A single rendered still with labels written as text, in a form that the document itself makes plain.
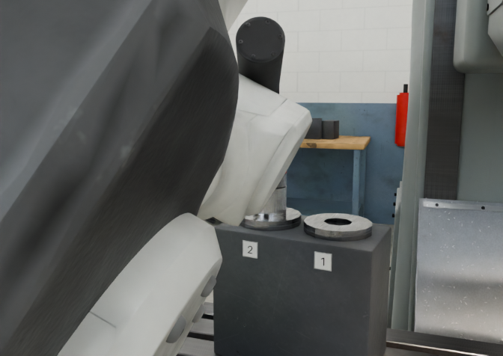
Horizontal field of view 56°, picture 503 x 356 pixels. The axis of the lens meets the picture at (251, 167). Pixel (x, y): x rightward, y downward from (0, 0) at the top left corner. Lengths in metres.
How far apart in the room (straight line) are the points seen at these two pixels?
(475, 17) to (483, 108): 0.30
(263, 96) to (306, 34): 4.63
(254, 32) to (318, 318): 0.40
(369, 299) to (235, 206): 0.36
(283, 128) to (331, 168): 4.65
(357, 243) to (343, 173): 4.32
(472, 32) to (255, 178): 0.52
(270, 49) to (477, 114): 0.72
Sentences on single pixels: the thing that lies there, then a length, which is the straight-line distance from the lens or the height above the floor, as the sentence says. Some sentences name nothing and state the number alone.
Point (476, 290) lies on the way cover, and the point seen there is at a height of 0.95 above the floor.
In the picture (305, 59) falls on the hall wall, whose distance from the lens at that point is 4.94.
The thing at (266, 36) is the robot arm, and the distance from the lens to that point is 0.34.
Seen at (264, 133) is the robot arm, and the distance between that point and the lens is 0.26.
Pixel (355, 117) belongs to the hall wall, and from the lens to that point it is 4.84.
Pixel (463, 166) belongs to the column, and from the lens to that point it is 1.02.
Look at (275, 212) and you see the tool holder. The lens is 0.66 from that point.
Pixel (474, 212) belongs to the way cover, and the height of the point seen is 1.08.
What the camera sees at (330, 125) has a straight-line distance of 4.38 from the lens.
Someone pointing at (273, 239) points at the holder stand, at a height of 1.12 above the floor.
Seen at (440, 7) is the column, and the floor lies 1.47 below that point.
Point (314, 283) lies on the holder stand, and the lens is 0.62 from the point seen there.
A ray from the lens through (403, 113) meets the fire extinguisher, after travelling 4.68.
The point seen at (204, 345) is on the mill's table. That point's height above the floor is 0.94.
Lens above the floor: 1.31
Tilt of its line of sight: 9 degrees down
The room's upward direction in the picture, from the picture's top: straight up
